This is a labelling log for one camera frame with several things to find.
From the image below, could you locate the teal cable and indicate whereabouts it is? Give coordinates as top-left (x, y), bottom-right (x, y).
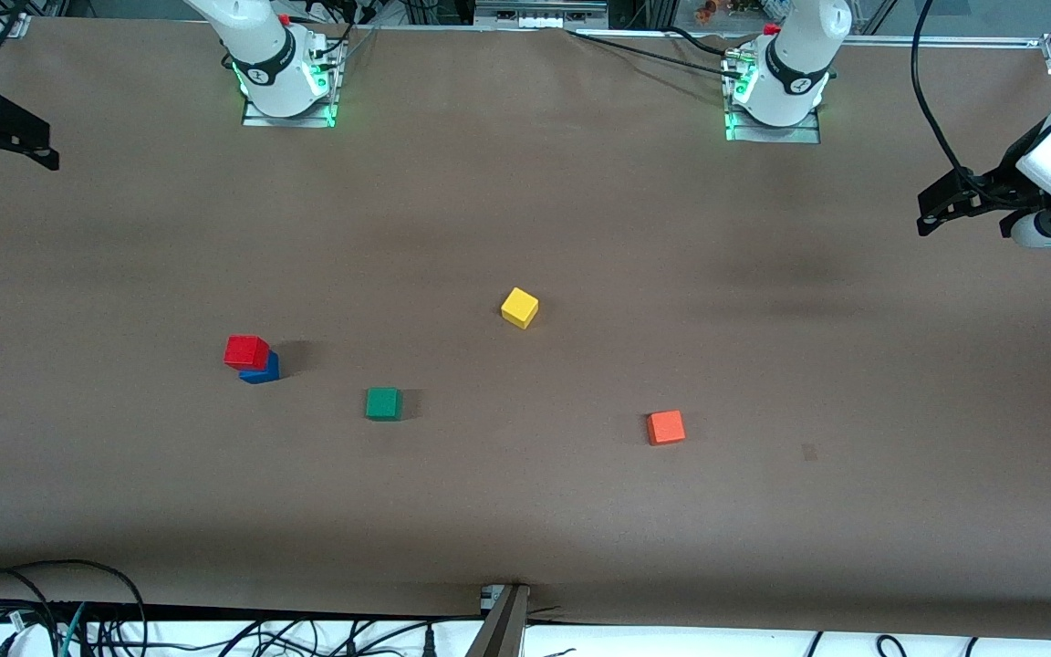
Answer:
top-left (55, 602), bottom-right (90, 657)

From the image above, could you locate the white power strip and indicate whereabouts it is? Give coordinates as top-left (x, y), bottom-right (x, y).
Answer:
top-left (474, 0), bottom-right (610, 30)

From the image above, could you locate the orange wooden block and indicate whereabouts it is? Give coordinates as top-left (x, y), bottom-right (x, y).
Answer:
top-left (646, 410), bottom-right (687, 447)

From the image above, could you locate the black looped floor cable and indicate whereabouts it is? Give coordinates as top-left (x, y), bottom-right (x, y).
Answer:
top-left (0, 558), bottom-right (149, 657)

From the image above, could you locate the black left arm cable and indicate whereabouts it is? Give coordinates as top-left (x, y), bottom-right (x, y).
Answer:
top-left (912, 0), bottom-right (983, 188)

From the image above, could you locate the blue wooden block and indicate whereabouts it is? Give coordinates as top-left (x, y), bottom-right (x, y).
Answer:
top-left (238, 351), bottom-right (281, 386)

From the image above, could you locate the red wooden block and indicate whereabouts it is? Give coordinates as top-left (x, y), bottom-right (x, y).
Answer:
top-left (223, 334), bottom-right (271, 371)

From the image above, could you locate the black cable across table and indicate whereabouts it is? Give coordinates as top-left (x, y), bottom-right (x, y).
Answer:
top-left (566, 27), bottom-right (747, 81)

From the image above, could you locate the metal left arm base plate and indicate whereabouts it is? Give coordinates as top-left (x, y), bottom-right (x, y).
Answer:
top-left (723, 46), bottom-right (823, 145)

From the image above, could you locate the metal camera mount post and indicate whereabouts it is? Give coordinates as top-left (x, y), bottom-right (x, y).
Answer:
top-left (465, 584), bottom-right (532, 657)

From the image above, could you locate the brown paper table cover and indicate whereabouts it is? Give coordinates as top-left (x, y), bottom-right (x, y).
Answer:
top-left (0, 18), bottom-right (1051, 641)

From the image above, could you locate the yellow wooden block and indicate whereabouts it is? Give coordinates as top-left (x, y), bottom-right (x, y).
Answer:
top-left (500, 287), bottom-right (540, 330)

